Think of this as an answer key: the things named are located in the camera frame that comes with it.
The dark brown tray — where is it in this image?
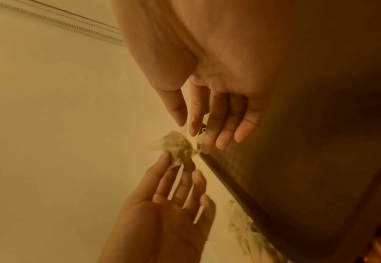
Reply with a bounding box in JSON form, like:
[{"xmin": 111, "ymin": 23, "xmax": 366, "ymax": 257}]
[{"xmin": 198, "ymin": 0, "xmax": 381, "ymax": 263}]

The person's right hand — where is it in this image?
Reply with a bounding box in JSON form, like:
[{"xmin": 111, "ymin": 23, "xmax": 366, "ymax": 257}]
[{"xmin": 110, "ymin": 0, "xmax": 290, "ymax": 155}]

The pyramid tea bag with string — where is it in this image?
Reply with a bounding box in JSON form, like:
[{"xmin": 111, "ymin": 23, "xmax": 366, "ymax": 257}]
[{"xmin": 144, "ymin": 113, "xmax": 211, "ymax": 172}]

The person's left hand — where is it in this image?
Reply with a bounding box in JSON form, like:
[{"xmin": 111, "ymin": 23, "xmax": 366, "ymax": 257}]
[{"xmin": 95, "ymin": 151, "xmax": 217, "ymax": 263}]

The perforated metal wall rail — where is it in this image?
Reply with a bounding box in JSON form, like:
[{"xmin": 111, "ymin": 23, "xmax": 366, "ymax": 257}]
[{"xmin": 0, "ymin": 0, "xmax": 128, "ymax": 48}]

